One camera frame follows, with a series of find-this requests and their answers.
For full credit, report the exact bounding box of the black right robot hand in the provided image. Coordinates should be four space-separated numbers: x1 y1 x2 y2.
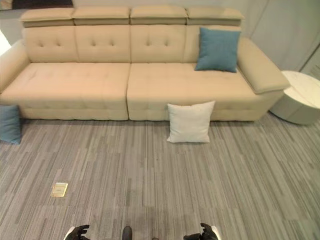
183 222 221 240

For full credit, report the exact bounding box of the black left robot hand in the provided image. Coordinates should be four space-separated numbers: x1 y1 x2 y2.
63 224 91 240

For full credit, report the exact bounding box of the beige leather sofa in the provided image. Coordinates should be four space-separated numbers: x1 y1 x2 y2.
0 5 291 123

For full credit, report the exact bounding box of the brass floor socket plate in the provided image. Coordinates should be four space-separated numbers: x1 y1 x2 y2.
51 182 69 198

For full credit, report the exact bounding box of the white square cushion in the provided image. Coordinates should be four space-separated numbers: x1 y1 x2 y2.
166 100 216 144

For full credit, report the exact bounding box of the blue square cushion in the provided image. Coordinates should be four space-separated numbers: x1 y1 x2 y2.
0 104 22 145
194 26 242 74

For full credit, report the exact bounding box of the round white side table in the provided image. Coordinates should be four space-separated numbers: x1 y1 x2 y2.
268 70 320 126

